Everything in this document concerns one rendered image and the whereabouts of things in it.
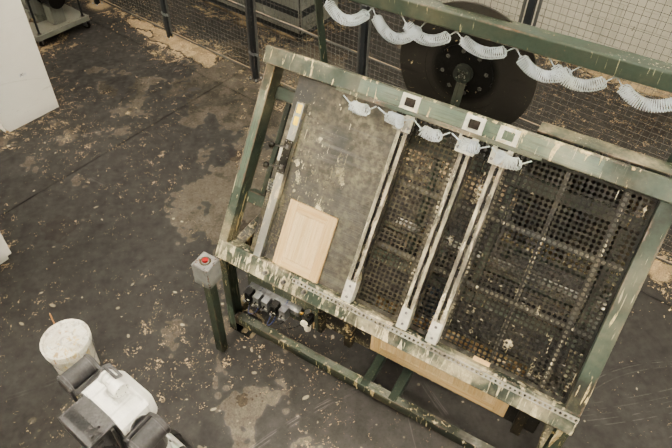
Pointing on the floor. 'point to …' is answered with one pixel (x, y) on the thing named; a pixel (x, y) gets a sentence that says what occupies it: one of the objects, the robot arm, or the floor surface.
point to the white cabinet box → (19, 61)
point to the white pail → (67, 343)
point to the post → (216, 318)
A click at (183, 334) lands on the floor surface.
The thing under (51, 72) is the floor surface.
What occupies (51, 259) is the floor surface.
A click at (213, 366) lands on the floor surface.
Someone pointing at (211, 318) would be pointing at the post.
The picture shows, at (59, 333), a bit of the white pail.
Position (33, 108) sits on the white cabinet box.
